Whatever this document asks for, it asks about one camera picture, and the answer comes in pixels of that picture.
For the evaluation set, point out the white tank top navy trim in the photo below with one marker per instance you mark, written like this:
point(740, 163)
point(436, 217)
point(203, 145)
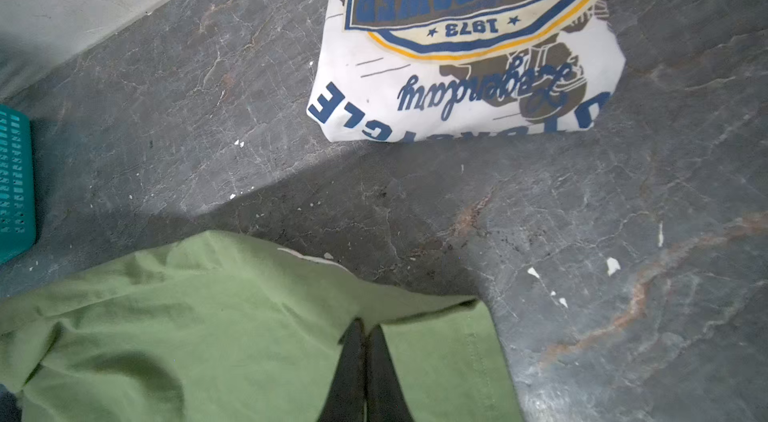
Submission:
point(412, 70)

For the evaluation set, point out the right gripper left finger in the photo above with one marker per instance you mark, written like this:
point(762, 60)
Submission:
point(346, 397)

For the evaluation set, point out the green camouflage tank top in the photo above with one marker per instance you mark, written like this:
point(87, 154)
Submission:
point(227, 327)

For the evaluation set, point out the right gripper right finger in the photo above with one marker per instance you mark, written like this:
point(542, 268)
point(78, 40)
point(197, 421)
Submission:
point(385, 401)

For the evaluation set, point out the teal plastic basket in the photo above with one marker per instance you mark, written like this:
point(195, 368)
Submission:
point(17, 213)

